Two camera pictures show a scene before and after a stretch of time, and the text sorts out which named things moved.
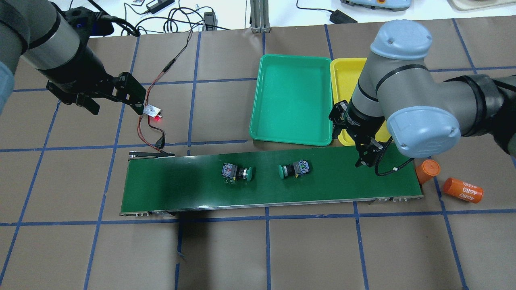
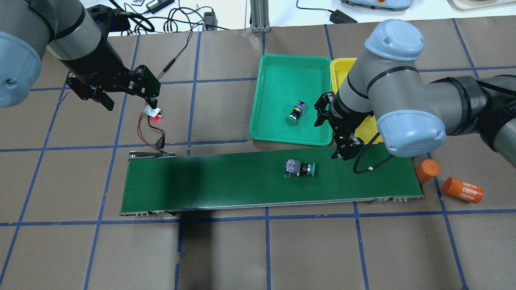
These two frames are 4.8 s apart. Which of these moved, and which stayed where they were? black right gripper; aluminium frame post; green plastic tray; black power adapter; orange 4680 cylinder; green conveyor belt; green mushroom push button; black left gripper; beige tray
Moved: green mushroom push button; black right gripper; black left gripper
Stayed: aluminium frame post; beige tray; black power adapter; green conveyor belt; orange 4680 cylinder; green plastic tray
